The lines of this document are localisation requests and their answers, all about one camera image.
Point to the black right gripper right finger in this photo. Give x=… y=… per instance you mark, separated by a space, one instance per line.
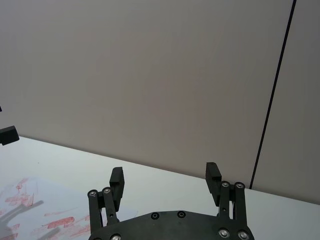
x=213 y=182

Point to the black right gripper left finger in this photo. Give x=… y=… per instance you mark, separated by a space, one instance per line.
x=117 y=185

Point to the white sheet with red marks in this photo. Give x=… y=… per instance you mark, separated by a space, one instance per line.
x=37 y=212

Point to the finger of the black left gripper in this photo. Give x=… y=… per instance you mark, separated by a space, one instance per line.
x=9 y=135

